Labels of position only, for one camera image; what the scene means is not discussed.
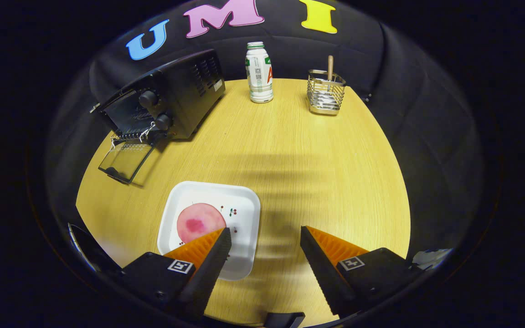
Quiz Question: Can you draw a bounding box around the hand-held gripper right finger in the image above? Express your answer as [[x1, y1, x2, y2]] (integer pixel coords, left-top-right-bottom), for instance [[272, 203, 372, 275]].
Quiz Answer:
[[300, 225, 416, 318]]

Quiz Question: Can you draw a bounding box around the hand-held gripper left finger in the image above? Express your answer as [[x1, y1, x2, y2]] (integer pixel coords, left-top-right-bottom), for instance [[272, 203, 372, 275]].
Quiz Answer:
[[121, 227, 232, 319]]

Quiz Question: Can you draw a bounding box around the pink round food slice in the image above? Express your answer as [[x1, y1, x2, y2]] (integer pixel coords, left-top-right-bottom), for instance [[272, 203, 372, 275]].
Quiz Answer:
[[176, 203, 227, 244]]

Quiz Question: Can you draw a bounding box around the white square plate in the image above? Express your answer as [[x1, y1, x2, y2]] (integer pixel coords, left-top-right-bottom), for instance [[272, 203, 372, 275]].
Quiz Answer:
[[157, 181, 262, 281]]

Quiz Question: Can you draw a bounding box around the black toaster oven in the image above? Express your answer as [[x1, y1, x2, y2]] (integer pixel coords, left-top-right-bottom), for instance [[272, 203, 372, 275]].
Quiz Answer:
[[90, 49, 226, 184]]

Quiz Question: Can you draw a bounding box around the metal oven rack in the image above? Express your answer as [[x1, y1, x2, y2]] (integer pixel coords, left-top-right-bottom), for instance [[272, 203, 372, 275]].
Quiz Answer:
[[111, 131, 154, 144]]

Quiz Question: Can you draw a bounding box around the pale crumpled object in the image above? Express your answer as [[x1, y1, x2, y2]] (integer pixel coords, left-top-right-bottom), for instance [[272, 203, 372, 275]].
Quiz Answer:
[[411, 248, 454, 270]]

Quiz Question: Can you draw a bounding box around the white plastic bottle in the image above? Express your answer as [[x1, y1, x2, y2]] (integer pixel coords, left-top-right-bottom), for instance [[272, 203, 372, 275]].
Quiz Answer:
[[245, 41, 274, 104]]

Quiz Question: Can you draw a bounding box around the white cord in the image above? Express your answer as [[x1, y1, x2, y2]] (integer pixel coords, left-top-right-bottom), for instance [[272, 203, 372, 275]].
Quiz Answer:
[[139, 122, 157, 143]]

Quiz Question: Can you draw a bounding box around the metal wire utensil holder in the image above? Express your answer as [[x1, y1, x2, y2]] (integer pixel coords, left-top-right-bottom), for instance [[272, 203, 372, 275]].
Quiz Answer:
[[307, 69, 347, 116]]

